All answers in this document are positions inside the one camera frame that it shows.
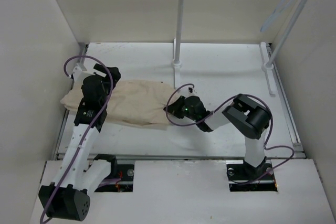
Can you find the beige trousers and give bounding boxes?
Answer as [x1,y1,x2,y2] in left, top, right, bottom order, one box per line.
[59,79,176,132]

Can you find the aluminium front frame rail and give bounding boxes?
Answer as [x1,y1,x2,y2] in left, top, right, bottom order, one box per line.
[87,151,245,160]

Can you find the white centre rack pole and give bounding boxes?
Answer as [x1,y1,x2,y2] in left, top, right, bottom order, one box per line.
[172,0,184,88]

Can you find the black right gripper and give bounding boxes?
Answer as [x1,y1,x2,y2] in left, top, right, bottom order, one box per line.
[164,95,198,122]

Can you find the aluminium frame rail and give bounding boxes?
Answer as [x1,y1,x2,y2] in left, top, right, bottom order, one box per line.
[266,42,307,159]
[50,42,88,161]
[87,151,245,160]

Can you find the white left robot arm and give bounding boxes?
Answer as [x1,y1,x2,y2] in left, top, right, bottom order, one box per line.
[38,63,121,223]

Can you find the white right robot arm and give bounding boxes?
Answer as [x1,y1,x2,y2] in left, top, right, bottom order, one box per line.
[164,94,272,180]

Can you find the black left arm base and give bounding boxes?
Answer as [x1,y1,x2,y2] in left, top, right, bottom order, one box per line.
[94,154,135,193]

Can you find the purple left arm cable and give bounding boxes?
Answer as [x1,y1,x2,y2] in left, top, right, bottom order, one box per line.
[39,55,115,224]

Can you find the white right rack pole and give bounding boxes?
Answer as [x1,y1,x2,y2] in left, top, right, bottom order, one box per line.
[259,0,308,97]

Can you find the aluminium left frame rail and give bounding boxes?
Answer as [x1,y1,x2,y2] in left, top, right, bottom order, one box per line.
[50,42,88,161]

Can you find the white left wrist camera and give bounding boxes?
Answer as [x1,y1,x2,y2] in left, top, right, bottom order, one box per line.
[70,63,88,82]

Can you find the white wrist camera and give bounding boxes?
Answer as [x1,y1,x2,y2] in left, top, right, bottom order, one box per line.
[70,63,88,82]
[183,86,198,97]

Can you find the aluminium right frame rail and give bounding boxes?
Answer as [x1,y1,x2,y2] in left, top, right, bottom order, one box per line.
[266,42,307,159]

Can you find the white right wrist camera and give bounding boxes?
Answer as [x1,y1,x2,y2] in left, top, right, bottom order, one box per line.
[183,86,198,97]

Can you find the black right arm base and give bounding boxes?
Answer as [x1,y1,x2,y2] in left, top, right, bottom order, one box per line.
[226,161,278,192]

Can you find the white rack pole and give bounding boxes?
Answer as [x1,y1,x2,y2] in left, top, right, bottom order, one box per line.
[172,0,184,88]
[259,0,308,97]

